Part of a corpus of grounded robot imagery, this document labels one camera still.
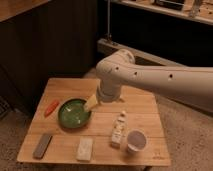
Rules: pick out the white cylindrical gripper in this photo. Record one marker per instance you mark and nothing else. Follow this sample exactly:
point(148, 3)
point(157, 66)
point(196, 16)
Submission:
point(104, 93)

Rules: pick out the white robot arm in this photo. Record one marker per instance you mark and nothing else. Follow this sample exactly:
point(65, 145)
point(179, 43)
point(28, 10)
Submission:
point(189, 85)

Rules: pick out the green round plate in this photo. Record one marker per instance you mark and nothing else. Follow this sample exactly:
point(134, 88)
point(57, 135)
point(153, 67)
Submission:
point(72, 114)

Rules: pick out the wooden table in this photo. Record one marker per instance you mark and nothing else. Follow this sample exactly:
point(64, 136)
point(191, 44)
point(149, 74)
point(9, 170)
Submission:
point(141, 114)

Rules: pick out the beige sponge block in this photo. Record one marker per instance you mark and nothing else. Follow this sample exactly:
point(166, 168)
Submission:
point(84, 152)

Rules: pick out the orange carrot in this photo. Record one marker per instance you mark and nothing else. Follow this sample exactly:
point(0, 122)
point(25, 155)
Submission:
point(51, 108)

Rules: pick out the clear plastic cup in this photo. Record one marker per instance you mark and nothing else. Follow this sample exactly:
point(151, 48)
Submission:
point(136, 141)

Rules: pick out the metal base beam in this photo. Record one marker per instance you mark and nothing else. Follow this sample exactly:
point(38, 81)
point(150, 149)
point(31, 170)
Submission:
point(109, 47)

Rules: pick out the vertical metal pole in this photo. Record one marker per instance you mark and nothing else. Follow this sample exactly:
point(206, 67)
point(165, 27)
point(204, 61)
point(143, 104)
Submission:
point(108, 20)

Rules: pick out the wooden shelf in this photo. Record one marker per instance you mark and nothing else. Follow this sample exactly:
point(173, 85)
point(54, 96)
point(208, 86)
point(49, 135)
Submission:
point(194, 10)

